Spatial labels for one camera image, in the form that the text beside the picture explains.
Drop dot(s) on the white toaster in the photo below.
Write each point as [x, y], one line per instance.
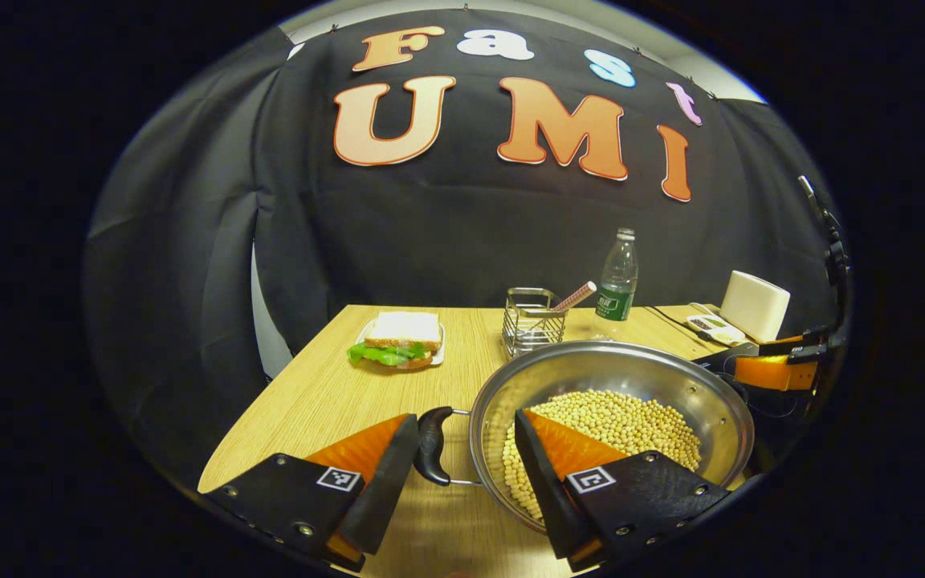
[755, 305]

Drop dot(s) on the brown white-tipped stick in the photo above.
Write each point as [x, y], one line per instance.
[575, 297]

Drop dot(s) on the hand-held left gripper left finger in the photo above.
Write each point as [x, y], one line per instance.
[389, 482]

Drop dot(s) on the black backdrop cloth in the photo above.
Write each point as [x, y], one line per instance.
[446, 233]

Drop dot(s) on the pile of soybeans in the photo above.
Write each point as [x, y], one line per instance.
[631, 421]

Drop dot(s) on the clear plastic water bottle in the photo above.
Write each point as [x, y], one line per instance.
[617, 281]

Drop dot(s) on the white divided dish of beans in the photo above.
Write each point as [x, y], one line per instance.
[715, 327]

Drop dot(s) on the sandwich with lettuce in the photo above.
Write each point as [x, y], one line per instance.
[402, 331]

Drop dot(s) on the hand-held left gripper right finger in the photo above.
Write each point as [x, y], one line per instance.
[543, 498]

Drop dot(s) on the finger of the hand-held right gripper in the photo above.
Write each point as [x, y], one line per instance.
[776, 373]
[751, 352]

